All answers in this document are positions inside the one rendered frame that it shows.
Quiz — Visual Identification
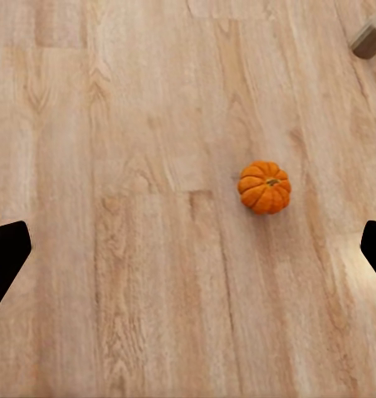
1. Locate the pumpkin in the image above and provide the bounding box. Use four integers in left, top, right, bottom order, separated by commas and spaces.
237, 161, 291, 215

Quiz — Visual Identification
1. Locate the pillar candle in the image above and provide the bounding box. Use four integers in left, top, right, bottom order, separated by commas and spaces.
349, 12, 376, 60

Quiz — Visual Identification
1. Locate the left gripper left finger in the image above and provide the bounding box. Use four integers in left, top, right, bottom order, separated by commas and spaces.
0, 221, 32, 302

